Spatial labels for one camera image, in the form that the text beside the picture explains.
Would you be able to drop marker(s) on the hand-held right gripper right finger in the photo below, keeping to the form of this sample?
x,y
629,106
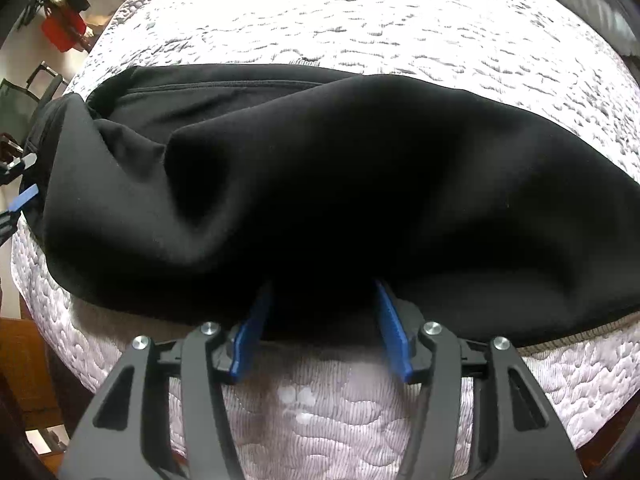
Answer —
x,y
395,342

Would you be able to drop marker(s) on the red plastic container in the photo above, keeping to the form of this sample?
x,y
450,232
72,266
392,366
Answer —
x,y
60,32

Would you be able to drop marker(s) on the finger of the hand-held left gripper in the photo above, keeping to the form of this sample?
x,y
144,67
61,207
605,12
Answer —
x,y
25,199
22,162

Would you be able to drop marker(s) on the brown wooden cabinet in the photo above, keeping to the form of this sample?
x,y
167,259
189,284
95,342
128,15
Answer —
x,y
30,360

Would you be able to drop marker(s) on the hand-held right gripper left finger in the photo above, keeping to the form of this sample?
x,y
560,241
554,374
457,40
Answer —
x,y
246,345

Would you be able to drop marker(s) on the white quilted mattress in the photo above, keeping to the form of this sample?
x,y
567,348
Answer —
x,y
350,20

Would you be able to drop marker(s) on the black pants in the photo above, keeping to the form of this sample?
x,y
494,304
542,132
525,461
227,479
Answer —
x,y
325,185

